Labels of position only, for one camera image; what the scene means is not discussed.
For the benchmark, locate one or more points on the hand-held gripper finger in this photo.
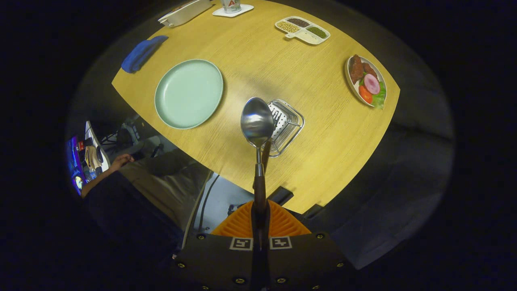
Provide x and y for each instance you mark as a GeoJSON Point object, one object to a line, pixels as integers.
{"type": "Point", "coordinates": [265, 266]}
{"type": "Point", "coordinates": [256, 266]}

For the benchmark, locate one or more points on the person's grey trousers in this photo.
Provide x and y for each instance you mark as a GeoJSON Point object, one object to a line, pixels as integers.
{"type": "Point", "coordinates": [169, 182]}

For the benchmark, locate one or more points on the person's dark top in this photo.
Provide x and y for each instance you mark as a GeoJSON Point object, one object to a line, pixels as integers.
{"type": "Point", "coordinates": [129, 218]}

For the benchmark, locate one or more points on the light green plate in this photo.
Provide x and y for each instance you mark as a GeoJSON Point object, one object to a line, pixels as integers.
{"type": "Point", "coordinates": [188, 95]}

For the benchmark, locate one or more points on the red tomato slice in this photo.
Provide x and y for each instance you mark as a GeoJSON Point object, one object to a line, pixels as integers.
{"type": "Point", "coordinates": [365, 95]}

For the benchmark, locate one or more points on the white plate with food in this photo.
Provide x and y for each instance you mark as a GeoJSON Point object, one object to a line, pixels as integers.
{"type": "Point", "coordinates": [352, 87]}

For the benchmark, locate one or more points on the green lettuce leaf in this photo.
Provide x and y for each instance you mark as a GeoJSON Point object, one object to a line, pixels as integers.
{"type": "Point", "coordinates": [379, 99]}

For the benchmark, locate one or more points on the white side table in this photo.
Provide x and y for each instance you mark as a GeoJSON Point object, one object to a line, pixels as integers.
{"type": "Point", "coordinates": [91, 137]}

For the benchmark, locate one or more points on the glowing computer screen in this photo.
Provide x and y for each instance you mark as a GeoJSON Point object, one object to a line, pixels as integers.
{"type": "Point", "coordinates": [74, 161]}

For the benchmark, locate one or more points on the pink ham slice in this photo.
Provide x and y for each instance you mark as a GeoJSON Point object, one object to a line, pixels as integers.
{"type": "Point", "coordinates": [371, 83]}

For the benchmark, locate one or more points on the large brown meat piece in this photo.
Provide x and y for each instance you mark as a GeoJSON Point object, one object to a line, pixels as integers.
{"type": "Point", "coordinates": [356, 68]}

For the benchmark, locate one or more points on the small brown meat piece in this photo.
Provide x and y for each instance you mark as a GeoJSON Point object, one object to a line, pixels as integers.
{"type": "Point", "coordinates": [369, 69]}

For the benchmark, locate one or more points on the white divided dish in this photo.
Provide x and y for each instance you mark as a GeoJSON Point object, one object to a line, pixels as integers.
{"type": "Point", "coordinates": [307, 37]}

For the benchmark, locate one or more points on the green mung beans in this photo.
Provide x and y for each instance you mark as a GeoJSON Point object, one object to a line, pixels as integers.
{"type": "Point", "coordinates": [316, 32]}

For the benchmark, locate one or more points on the yellow soybeans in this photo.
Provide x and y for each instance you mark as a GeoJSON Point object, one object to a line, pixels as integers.
{"type": "Point", "coordinates": [288, 27]}

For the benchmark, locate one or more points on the blue folded cloth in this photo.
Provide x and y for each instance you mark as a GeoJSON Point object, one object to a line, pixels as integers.
{"type": "Point", "coordinates": [141, 54]}

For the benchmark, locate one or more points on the dark brown beans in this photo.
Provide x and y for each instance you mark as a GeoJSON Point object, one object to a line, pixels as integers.
{"type": "Point", "coordinates": [298, 22]}

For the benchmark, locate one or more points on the clear glass cup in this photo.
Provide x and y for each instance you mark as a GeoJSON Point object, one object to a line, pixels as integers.
{"type": "Point", "coordinates": [231, 5]}

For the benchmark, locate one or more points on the white toaster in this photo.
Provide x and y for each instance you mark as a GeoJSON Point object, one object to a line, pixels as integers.
{"type": "Point", "coordinates": [185, 12]}

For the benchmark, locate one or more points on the black table bracket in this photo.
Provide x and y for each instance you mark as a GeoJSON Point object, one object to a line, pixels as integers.
{"type": "Point", "coordinates": [280, 195]}
{"type": "Point", "coordinates": [313, 211]}

